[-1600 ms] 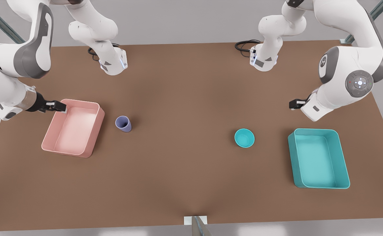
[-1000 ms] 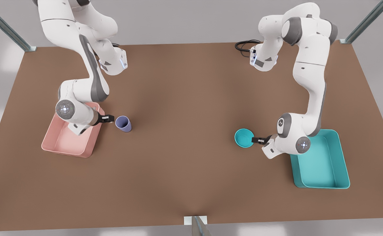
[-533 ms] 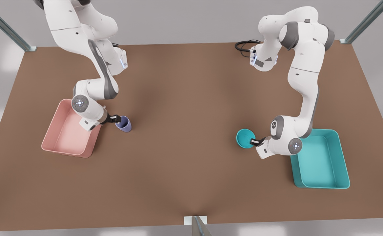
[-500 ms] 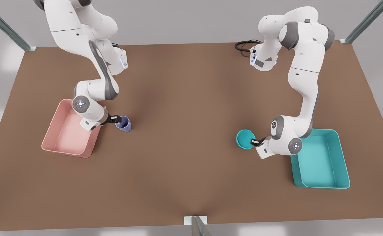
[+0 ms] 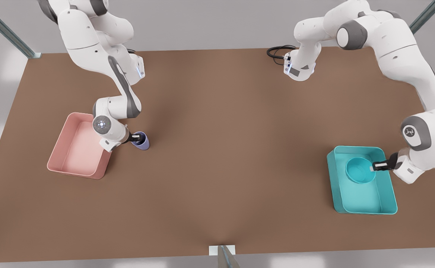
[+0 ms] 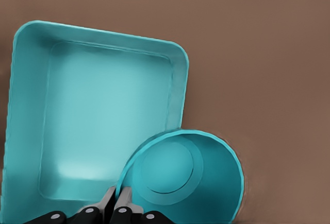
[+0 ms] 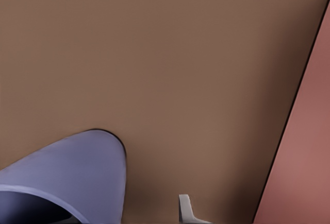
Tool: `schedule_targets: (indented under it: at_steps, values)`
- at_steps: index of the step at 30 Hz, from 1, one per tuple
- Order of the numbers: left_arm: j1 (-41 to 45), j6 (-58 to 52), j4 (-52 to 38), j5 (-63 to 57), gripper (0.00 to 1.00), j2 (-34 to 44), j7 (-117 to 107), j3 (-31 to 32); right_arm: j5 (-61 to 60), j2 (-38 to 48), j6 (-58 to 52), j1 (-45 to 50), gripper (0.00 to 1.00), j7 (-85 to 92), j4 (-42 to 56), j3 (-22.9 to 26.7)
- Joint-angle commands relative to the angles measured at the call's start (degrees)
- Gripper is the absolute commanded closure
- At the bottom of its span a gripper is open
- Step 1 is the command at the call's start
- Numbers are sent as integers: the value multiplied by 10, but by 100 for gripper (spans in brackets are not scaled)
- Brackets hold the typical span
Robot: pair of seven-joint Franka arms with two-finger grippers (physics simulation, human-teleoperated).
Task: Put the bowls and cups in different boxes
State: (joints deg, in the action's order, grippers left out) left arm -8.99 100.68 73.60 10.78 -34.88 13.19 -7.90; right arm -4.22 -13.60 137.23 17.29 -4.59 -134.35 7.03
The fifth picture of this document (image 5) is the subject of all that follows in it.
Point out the purple cup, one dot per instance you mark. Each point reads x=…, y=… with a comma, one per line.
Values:
x=142, y=140

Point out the teal bowl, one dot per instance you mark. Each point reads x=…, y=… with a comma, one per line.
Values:
x=359, y=170

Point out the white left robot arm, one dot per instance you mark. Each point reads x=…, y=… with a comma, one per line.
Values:
x=400, y=48

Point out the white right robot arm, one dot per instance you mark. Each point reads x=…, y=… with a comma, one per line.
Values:
x=91, y=44

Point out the teal box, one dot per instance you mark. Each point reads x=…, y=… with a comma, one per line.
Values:
x=361, y=186

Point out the pink box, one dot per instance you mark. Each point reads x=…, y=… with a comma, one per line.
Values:
x=79, y=147

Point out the silver frame post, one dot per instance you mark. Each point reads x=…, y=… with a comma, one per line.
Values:
x=7, y=31
x=426, y=15
x=225, y=256

